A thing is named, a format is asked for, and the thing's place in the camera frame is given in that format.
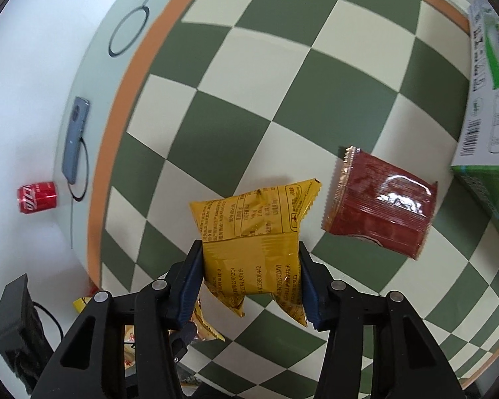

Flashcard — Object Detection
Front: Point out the small yellow snack packet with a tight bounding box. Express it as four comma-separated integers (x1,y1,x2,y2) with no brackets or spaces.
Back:
190,178,322,326

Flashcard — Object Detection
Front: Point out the dark red snack packet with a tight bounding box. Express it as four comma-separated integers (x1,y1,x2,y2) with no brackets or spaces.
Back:
322,146,438,259

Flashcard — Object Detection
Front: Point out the red cola can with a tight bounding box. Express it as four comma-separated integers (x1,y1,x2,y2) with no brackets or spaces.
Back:
17,182,57,214

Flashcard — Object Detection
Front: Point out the cardboard box with blue print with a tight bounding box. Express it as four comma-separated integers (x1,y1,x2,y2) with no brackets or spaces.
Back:
451,0,499,231

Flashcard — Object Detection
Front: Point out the grey handheld device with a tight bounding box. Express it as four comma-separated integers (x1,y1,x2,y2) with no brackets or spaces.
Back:
62,96,90,185

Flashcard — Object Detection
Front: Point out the black box with cable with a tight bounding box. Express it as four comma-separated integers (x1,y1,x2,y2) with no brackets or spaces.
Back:
0,274,64,394

